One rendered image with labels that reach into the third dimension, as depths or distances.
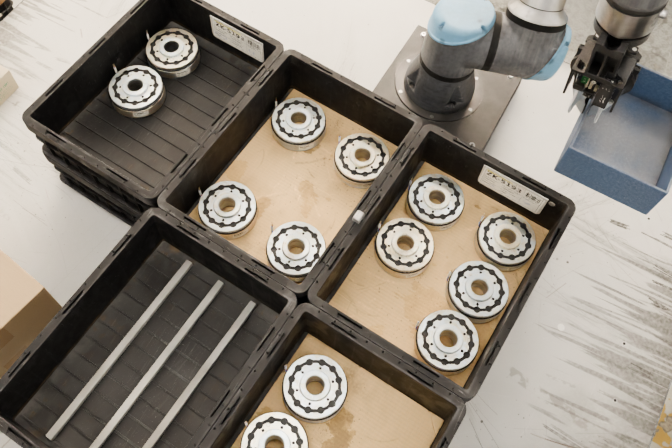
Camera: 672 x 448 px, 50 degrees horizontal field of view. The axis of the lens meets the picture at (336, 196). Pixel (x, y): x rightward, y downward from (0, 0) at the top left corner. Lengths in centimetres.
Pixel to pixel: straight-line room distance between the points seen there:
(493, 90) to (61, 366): 101
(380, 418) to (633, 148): 58
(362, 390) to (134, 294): 42
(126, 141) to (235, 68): 26
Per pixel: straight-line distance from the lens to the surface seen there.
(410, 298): 127
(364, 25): 174
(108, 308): 129
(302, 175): 135
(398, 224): 129
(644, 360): 150
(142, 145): 142
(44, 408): 128
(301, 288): 115
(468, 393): 114
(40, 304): 133
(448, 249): 131
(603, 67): 102
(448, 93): 151
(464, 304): 125
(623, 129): 123
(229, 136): 132
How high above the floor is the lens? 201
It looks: 62 degrees down
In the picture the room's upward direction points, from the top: 5 degrees clockwise
